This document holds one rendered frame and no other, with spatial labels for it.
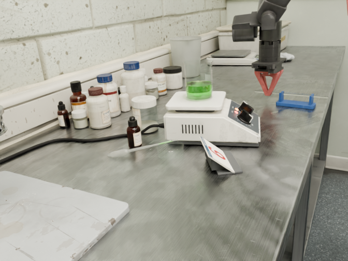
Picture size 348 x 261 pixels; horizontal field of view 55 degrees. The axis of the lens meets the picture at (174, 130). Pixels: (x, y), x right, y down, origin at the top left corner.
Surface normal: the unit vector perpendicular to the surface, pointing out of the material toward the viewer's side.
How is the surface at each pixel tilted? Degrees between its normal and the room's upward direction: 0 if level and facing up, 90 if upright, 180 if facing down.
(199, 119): 90
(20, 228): 0
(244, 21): 37
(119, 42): 90
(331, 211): 0
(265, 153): 0
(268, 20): 127
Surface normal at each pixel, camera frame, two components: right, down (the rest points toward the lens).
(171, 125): -0.22, 0.37
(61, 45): 0.88, 0.12
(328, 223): -0.07, -0.93
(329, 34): -0.47, 0.35
